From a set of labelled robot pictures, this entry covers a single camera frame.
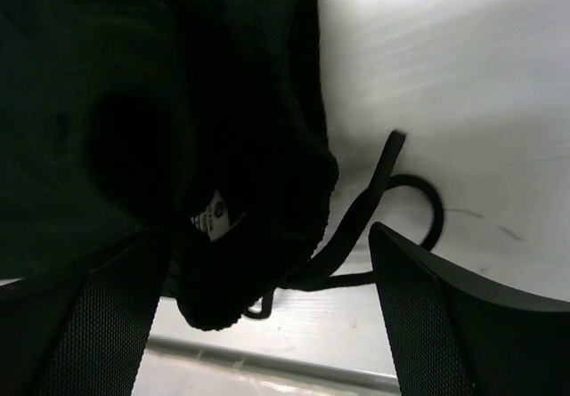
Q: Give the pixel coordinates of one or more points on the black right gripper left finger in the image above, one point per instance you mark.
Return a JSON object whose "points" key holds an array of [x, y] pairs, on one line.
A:
{"points": [[82, 329]]}

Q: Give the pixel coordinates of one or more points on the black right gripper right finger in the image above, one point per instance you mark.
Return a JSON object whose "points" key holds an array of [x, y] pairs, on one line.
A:
{"points": [[454, 332]]}

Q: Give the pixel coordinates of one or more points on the black shorts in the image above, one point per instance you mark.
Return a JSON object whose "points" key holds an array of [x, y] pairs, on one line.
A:
{"points": [[200, 121]]}

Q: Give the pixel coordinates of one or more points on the aluminium front rail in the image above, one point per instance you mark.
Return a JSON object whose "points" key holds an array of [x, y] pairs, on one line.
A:
{"points": [[257, 363]]}

